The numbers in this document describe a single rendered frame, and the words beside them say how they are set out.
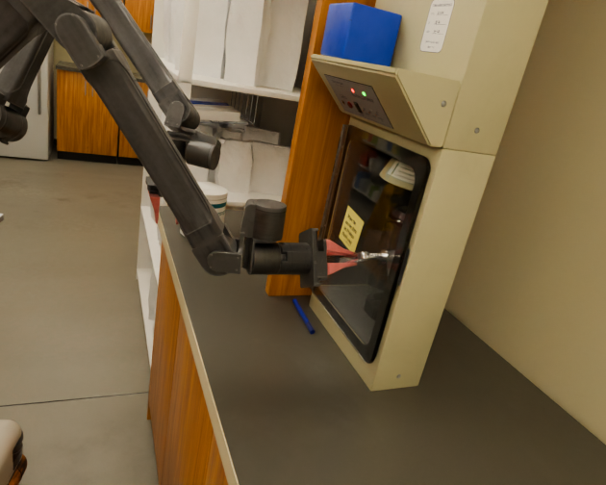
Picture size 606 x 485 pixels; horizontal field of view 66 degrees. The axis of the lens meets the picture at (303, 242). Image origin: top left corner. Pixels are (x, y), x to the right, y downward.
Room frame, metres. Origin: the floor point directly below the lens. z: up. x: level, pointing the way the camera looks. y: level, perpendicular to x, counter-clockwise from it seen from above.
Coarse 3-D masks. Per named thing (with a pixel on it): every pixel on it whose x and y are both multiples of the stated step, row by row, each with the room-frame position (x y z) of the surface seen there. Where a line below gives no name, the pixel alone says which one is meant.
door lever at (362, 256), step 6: (360, 252) 0.77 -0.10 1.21; (366, 252) 0.77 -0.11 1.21; (384, 252) 0.79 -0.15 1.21; (342, 258) 0.82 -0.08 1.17; (348, 258) 0.80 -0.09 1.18; (354, 258) 0.78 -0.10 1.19; (360, 258) 0.76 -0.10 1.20; (366, 258) 0.76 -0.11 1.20; (372, 258) 0.77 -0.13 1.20; (378, 258) 0.78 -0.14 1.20; (384, 258) 0.78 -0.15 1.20
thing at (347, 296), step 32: (352, 128) 0.99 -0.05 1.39; (352, 160) 0.97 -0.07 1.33; (384, 160) 0.86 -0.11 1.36; (416, 160) 0.78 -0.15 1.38; (352, 192) 0.94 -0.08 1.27; (384, 192) 0.84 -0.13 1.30; (416, 192) 0.76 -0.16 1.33; (384, 224) 0.81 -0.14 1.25; (320, 288) 0.98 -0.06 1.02; (352, 288) 0.86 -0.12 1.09; (384, 288) 0.77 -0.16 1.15; (352, 320) 0.83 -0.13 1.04; (384, 320) 0.75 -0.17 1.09
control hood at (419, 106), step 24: (336, 72) 0.90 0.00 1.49; (360, 72) 0.81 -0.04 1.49; (384, 72) 0.73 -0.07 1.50; (408, 72) 0.71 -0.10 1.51; (336, 96) 0.99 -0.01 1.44; (384, 96) 0.78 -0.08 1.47; (408, 96) 0.71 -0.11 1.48; (432, 96) 0.73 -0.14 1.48; (456, 96) 0.75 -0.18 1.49; (408, 120) 0.75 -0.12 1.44; (432, 120) 0.73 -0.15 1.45; (432, 144) 0.74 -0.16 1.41
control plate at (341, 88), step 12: (336, 84) 0.94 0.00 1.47; (348, 84) 0.88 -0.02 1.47; (360, 84) 0.83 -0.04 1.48; (348, 96) 0.92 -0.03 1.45; (360, 96) 0.87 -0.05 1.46; (372, 96) 0.82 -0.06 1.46; (348, 108) 0.96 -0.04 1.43; (372, 108) 0.85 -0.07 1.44; (372, 120) 0.89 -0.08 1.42; (384, 120) 0.84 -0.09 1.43
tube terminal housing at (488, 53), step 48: (384, 0) 1.01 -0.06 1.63; (480, 0) 0.76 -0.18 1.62; (528, 0) 0.78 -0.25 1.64; (480, 48) 0.76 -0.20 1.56; (528, 48) 0.79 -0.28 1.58; (480, 96) 0.77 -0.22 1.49; (480, 144) 0.78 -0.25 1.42; (432, 192) 0.75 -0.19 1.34; (480, 192) 0.79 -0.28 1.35; (432, 240) 0.76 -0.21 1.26; (432, 288) 0.78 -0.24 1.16; (336, 336) 0.90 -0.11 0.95; (384, 336) 0.76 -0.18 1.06; (432, 336) 0.79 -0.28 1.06; (384, 384) 0.76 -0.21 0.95
